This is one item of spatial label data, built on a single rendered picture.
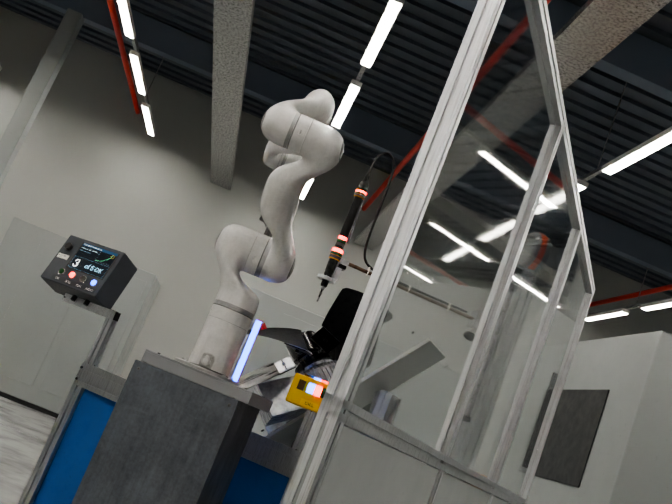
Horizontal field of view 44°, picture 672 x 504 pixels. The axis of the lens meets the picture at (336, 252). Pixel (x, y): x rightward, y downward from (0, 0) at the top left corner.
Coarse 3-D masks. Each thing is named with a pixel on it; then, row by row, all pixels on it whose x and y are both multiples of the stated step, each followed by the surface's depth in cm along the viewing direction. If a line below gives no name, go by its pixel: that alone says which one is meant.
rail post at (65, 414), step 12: (72, 396) 277; (72, 408) 275; (60, 420) 274; (60, 432) 273; (48, 444) 273; (48, 456) 271; (36, 468) 271; (48, 468) 272; (36, 480) 270; (24, 492) 270; (36, 492) 270
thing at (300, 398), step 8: (296, 376) 248; (304, 376) 248; (296, 384) 248; (320, 384) 245; (288, 392) 248; (296, 392) 247; (304, 392) 246; (288, 400) 247; (296, 400) 246; (304, 400) 245; (312, 400) 244; (320, 400) 243; (304, 408) 250; (312, 408) 243
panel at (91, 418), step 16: (80, 400) 276; (96, 400) 274; (80, 416) 274; (96, 416) 272; (80, 432) 272; (96, 432) 270; (64, 448) 272; (80, 448) 270; (64, 464) 270; (80, 464) 268; (240, 464) 250; (256, 464) 248; (48, 480) 270; (64, 480) 268; (80, 480) 266; (240, 480) 248; (256, 480) 246; (272, 480) 245; (288, 480) 243; (48, 496) 268; (64, 496) 266; (240, 496) 246; (256, 496) 245; (272, 496) 243
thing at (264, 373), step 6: (264, 366) 307; (270, 366) 304; (252, 372) 306; (258, 372) 303; (264, 372) 301; (270, 372) 299; (276, 372) 299; (240, 378) 306; (246, 378) 302; (252, 378) 300; (258, 378) 298; (264, 378) 297; (270, 378) 296; (240, 384) 298; (246, 384) 296; (252, 384) 295
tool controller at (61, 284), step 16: (80, 240) 295; (64, 256) 293; (80, 256) 291; (96, 256) 289; (112, 256) 287; (48, 272) 290; (80, 272) 287; (96, 272) 285; (112, 272) 284; (128, 272) 292; (64, 288) 288; (80, 288) 282; (96, 288) 281; (112, 288) 286; (112, 304) 288
